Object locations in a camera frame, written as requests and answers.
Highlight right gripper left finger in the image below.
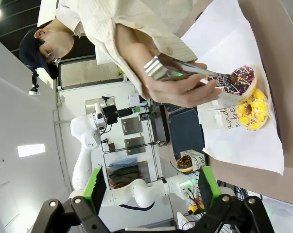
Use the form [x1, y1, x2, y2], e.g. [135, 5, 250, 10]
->
[35, 166, 108, 233]

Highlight yellow sprinkled donut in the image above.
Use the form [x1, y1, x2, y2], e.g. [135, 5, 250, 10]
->
[235, 88, 269, 131]

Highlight chocolate donut coloured sprinkles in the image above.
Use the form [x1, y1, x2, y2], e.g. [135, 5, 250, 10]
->
[207, 65, 258, 100]

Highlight person's left forearm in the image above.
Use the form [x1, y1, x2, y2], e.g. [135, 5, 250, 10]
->
[114, 23, 176, 98]

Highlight metal serving tongs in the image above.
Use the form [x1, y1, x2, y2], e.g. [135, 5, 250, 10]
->
[143, 55, 241, 107]

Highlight white wall outlet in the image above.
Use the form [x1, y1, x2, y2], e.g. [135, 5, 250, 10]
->
[127, 93, 140, 107]

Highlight folded blue cloth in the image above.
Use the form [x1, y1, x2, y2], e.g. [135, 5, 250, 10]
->
[107, 157, 138, 168]

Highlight clear eyeglasses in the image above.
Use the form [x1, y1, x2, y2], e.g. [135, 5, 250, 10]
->
[45, 47, 62, 65]

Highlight camera on black mount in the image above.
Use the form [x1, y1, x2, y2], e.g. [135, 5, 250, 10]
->
[28, 69, 40, 95]

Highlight black wire shelf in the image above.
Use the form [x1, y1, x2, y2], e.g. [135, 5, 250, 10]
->
[101, 104, 166, 189]

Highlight rectangular ceiling light panel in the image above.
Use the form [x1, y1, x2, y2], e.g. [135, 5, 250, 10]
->
[17, 143, 46, 158]

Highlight chocolate donut orange sprinkles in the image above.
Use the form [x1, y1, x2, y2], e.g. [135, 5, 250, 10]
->
[176, 155, 193, 173]

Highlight large white paper sheet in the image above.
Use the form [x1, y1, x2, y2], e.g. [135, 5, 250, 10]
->
[180, 0, 285, 177]

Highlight black plastic tray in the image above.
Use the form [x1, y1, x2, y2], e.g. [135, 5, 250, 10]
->
[167, 108, 206, 158]

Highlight person's left hand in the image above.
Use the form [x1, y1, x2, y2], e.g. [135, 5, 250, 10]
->
[146, 54, 221, 109]

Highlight grey wall panel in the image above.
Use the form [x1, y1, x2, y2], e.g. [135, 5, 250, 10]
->
[59, 58, 121, 88]

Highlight dark green cloth stack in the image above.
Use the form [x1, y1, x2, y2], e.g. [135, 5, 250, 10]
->
[108, 167, 141, 188]

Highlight dark navy cap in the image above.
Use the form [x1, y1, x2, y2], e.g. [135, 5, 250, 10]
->
[18, 26, 59, 80]

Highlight person in cream shirt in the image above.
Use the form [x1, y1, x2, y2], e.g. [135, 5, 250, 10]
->
[18, 0, 198, 102]

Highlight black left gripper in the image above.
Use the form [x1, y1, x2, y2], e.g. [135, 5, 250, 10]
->
[102, 104, 140, 125]

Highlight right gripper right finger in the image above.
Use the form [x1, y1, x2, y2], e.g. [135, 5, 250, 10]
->
[185, 166, 276, 233]

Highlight square metal plate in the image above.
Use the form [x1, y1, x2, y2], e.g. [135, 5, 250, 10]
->
[121, 116, 143, 135]
[123, 136, 147, 155]

